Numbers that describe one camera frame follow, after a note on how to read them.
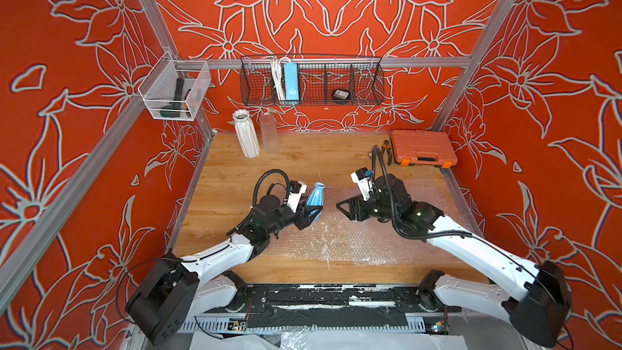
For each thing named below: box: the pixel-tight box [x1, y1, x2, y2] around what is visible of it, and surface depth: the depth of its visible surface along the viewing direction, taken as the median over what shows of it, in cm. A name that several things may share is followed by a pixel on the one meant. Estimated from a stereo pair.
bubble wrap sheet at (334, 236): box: [264, 186, 366, 264], surface depth 85 cm
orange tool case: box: [391, 129, 459, 168], surface depth 107 cm
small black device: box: [332, 88, 351, 100], surface depth 97 cm
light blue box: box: [283, 61, 300, 101], surface depth 91 cm
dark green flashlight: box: [160, 76, 185, 119], surface depth 83 cm
